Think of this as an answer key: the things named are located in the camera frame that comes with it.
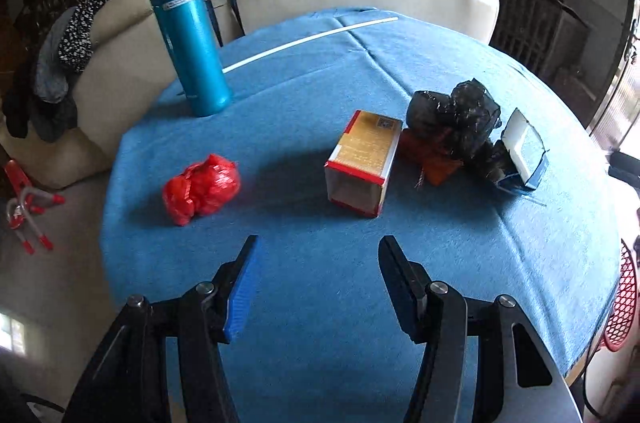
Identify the black and white patterned cloth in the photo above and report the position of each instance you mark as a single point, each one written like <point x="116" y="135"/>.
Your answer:
<point x="82" y="23"/>

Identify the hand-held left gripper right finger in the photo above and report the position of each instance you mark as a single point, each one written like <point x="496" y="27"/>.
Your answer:
<point x="402" y="303"/>

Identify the crushed blue and white carton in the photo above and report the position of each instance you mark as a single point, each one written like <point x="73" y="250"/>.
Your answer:
<point x="522" y="143"/>

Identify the teal thermos bottle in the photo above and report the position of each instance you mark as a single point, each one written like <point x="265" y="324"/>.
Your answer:
<point x="192" y="48"/>

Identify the blue tablecloth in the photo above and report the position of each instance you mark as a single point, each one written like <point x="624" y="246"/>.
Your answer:
<point x="300" y="78"/>

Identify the red mesh basket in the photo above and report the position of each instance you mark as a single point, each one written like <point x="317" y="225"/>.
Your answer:
<point x="622" y="303"/>

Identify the grey cloth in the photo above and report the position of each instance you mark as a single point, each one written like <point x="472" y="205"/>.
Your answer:
<point x="50" y="73"/>

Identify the metal door frame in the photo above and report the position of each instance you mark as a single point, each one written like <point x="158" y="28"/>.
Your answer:
<point x="617" y="68"/>

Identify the dark wooden slatted furniture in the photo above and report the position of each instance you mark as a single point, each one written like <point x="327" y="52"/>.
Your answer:
<point x="530" y="23"/>

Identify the thin white stick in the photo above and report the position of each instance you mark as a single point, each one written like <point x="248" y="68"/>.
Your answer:
<point x="310" y="39"/>

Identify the red and white clamp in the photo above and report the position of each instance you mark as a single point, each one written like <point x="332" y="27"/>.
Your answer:
<point x="22" y="203"/>

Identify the dark cloth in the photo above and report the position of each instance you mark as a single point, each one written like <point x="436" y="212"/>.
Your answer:
<point x="45" y="120"/>

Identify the orange wrapper with red net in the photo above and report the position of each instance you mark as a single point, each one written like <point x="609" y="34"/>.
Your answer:
<point x="435" y="165"/>

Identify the black plastic bag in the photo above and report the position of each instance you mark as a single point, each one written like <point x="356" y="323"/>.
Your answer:
<point x="465" y="113"/>

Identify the red plastic bag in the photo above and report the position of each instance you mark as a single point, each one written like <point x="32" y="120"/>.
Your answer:
<point x="205" y="188"/>

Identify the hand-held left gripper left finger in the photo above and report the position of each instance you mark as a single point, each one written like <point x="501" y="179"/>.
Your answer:
<point x="242" y="293"/>

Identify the red and gold cardboard box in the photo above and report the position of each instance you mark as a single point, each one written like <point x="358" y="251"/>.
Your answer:
<point x="365" y="148"/>

